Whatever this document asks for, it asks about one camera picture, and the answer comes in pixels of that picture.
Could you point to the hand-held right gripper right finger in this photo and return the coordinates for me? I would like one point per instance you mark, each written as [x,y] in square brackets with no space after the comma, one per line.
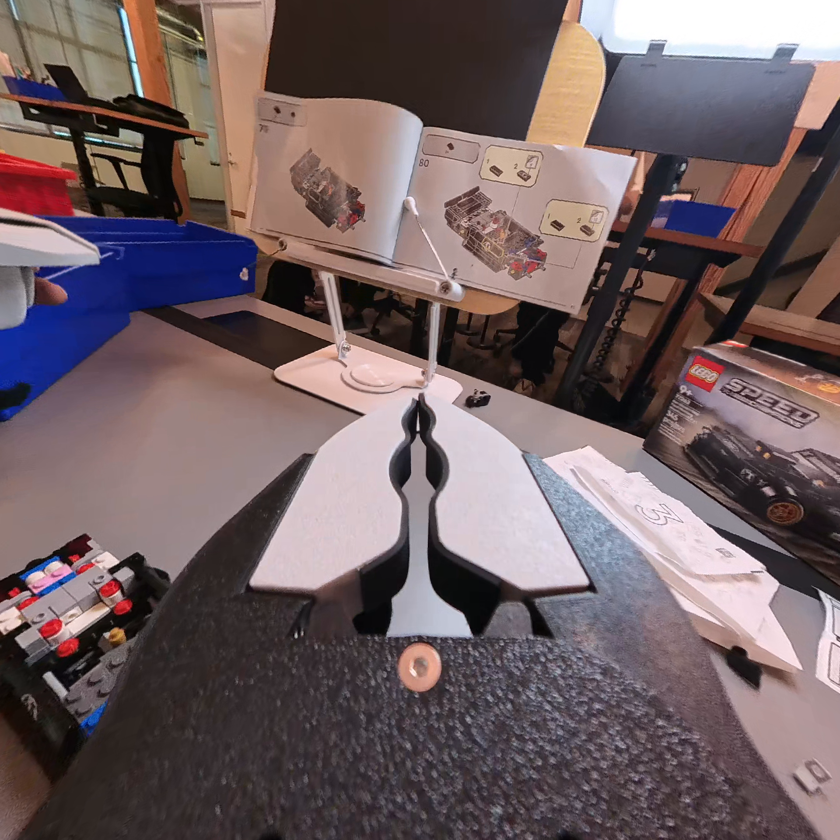
[499,518]

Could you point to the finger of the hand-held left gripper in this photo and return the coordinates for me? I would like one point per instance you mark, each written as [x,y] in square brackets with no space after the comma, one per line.
[39,243]

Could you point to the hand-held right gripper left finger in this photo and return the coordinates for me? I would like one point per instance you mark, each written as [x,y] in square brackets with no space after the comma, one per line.
[334,512]

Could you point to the lego car model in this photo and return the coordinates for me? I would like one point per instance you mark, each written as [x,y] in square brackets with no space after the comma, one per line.
[72,604]

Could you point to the lego instruction booklet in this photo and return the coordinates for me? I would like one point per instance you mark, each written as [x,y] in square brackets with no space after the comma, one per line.
[341,164]

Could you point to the tiny black lego part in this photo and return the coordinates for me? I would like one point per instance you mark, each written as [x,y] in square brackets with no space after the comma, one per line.
[478,397]

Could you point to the lego set box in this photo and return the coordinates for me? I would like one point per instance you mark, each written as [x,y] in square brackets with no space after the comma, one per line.
[754,459]

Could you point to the small black lego piece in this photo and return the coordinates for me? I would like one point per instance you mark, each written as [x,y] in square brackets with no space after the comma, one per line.
[745,666]

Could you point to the small grey lego piece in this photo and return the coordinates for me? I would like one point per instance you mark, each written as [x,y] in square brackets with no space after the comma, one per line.
[812,778]

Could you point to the red plastic bin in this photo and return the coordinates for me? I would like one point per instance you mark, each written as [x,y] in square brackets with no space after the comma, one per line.
[33,190]

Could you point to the wooden top background desk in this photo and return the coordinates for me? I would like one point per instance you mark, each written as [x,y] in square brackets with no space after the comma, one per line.
[82,164]

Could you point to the blue plastic bin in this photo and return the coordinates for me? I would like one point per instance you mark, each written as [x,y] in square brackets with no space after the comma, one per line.
[164,262]

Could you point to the white book stand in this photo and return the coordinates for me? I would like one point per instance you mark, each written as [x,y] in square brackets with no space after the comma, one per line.
[367,384]

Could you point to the black office chair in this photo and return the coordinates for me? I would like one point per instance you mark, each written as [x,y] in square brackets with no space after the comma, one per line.
[164,177]

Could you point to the white printed paper sheet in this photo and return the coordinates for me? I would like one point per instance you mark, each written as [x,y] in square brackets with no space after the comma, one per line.
[830,643]

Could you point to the small blue storage bin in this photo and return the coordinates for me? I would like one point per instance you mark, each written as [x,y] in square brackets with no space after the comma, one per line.
[695,220]

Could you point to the black metal stand pole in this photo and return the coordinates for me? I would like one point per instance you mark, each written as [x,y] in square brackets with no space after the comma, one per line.
[656,197]

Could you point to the black backdrop board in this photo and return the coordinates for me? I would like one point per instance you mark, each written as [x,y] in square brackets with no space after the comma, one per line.
[407,52]

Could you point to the black lighting flag panel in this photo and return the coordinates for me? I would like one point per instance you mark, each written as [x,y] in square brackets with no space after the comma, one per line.
[695,111]

